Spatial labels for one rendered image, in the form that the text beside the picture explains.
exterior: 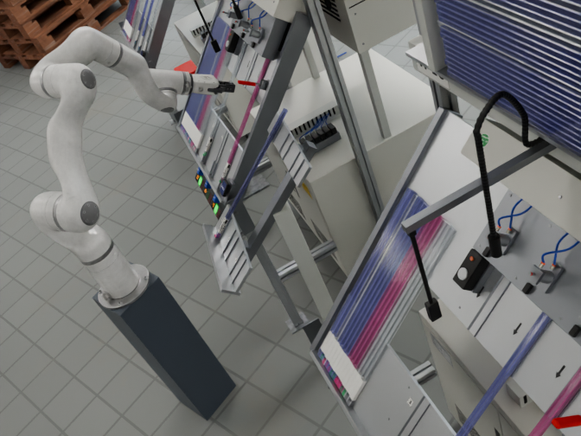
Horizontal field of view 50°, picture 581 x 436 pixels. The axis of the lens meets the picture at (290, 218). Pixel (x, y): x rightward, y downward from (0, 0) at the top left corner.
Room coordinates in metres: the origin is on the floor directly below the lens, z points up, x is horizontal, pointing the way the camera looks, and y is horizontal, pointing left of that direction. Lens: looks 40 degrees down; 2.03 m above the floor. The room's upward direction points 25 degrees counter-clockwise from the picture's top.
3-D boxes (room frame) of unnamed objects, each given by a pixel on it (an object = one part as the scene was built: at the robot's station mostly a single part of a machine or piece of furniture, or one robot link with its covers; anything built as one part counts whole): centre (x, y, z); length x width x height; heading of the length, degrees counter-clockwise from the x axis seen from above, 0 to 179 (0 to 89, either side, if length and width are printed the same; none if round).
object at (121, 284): (1.63, 0.61, 0.79); 0.19 x 0.19 x 0.18
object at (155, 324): (1.63, 0.61, 0.35); 0.18 x 0.18 x 0.70; 34
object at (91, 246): (1.65, 0.64, 1.00); 0.19 x 0.12 x 0.24; 50
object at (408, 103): (2.22, -0.39, 0.31); 0.70 x 0.65 x 0.62; 8
